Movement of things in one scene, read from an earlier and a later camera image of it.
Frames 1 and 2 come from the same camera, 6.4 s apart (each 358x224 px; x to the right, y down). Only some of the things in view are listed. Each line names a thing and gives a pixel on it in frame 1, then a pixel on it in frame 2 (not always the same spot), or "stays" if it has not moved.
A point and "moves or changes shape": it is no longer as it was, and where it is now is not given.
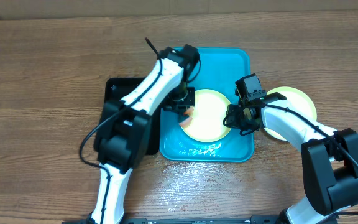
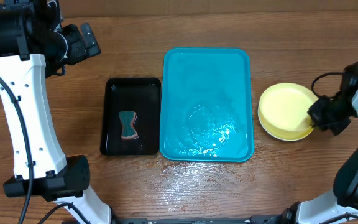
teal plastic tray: [217, 69] stays
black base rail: [179, 220] stays
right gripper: [233, 121] → [314, 114]
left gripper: [190, 101] → [81, 52]
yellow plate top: [208, 117] → [283, 110]
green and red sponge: [189, 112] moves or changes shape
